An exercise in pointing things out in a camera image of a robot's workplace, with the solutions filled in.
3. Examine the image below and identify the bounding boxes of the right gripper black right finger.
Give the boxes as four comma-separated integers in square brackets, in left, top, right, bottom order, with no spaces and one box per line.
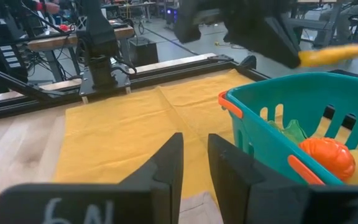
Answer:
[208,133,358,224]

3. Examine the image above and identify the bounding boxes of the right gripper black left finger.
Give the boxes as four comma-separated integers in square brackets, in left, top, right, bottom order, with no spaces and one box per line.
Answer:
[0,132,185,224]

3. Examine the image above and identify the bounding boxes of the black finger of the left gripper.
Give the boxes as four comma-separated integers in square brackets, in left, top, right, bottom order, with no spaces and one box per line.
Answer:
[224,16,301,70]
[174,0,222,45]

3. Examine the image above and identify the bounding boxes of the light green toy lettuce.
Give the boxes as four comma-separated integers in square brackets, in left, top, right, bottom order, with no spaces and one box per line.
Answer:
[267,119,308,146]

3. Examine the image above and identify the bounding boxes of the ridged deep orange toy fruit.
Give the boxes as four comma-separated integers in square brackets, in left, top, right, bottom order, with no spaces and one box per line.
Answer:
[299,137,356,182]

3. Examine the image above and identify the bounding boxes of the black box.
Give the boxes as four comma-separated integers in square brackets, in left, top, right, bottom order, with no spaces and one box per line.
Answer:
[128,36,160,67]

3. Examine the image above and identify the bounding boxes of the mustard yellow cloth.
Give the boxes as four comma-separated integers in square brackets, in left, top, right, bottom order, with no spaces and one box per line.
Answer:
[53,68,256,200]

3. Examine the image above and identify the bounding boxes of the black rack with white labels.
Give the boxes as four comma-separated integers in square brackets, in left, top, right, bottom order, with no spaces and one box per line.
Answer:
[0,40,29,83]

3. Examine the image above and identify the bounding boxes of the black aluminium table frame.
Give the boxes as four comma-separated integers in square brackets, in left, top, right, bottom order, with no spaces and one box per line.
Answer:
[0,53,270,123]

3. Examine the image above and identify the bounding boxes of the teal basket with orange handles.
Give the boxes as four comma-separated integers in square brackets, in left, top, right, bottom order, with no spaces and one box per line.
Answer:
[218,72,358,187]

